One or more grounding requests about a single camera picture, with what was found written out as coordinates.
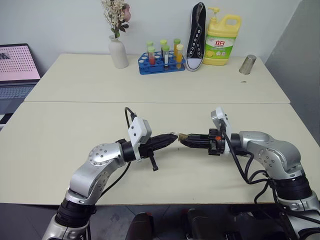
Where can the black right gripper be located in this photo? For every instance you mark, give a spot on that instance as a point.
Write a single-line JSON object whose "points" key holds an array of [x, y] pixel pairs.
{"points": [[215, 143]]}

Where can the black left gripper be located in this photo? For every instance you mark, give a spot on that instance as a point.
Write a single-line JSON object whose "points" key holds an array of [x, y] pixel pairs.
{"points": [[146, 150]]}

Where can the brass padlock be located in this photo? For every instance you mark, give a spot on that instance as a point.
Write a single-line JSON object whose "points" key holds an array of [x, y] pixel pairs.
{"points": [[183, 137]]}

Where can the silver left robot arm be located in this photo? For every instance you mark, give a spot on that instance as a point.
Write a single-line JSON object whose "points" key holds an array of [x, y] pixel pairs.
{"points": [[100, 155]]}

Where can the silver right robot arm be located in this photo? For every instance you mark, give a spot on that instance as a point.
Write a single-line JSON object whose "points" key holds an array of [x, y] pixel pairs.
{"points": [[275, 155]]}

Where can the blue test tube rack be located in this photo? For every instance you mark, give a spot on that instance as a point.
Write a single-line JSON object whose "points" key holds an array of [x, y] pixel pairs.
{"points": [[150, 68]]}

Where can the green-capped tube red liquid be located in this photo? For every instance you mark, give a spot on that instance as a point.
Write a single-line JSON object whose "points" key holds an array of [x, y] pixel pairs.
{"points": [[151, 56]]}

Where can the yellow-capped tube orange liquid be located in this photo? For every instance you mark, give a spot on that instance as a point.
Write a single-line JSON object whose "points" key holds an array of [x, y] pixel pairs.
{"points": [[179, 55]]}

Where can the dark rounded shape red mark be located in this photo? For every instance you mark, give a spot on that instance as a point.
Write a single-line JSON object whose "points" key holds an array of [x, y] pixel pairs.
{"points": [[140, 227]]}

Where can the steel metal cup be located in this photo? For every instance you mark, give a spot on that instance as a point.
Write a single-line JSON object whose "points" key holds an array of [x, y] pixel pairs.
{"points": [[248, 65]]}

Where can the green-capped tube yellow liquid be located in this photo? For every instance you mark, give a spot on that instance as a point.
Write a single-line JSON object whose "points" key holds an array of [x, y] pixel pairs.
{"points": [[176, 47]]}

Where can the white ceramic vase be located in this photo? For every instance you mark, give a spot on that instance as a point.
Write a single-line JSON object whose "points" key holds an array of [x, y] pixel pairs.
{"points": [[118, 53]]}

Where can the green-capped test tube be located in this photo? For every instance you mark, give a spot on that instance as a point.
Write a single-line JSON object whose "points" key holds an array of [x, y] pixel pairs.
{"points": [[149, 43], [163, 42]]}

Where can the black canvas sneaker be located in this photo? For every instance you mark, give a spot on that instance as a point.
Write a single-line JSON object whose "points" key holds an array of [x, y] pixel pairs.
{"points": [[196, 40]]}

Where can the yellow detergent pump bottle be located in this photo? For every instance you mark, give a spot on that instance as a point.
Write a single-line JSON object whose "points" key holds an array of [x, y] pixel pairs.
{"points": [[220, 42]]}

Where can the dried flower bouquet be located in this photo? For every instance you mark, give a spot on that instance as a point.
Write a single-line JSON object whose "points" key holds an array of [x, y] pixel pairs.
{"points": [[116, 17]]}

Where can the grey laptop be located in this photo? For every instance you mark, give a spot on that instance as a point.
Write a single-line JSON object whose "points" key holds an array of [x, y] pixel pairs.
{"points": [[15, 65]]}

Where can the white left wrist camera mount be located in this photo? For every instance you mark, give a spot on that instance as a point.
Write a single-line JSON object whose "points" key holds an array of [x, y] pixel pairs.
{"points": [[137, 130]]}

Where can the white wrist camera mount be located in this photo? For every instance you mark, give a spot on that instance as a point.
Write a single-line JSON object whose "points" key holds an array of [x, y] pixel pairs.
{"points": [[137, 130], [222, 117]]}

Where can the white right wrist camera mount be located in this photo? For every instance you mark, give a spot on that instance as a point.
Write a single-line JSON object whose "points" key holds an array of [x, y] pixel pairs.
{"points": [[222, 117]]}

